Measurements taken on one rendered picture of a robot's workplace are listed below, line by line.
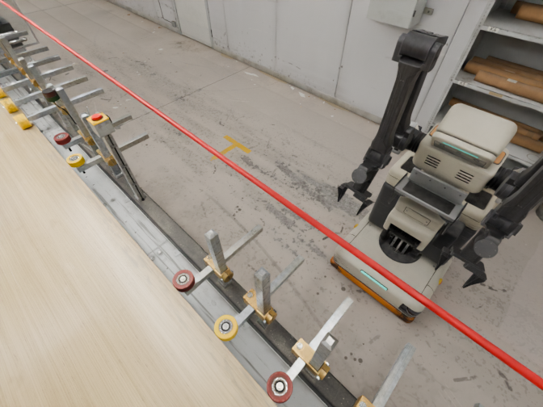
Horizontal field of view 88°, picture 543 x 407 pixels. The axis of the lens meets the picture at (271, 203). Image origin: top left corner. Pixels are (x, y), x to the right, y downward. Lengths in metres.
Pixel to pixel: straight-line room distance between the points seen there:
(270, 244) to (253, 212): 0.35
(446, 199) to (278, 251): 1.28
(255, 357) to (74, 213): 1.02
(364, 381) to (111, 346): 1.39
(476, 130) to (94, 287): 1.46
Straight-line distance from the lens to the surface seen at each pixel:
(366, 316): 2.10
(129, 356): 1.12
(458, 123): 1.17
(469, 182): 1.30
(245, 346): 1.32
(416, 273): 2.02
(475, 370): 2.28
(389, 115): 1.01
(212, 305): 1.39
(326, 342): 0.83
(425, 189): 1.34
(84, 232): 1.45
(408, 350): 1.19
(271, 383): 1.01
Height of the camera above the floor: 1.91
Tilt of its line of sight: 50 degrees down
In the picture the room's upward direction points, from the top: straight up
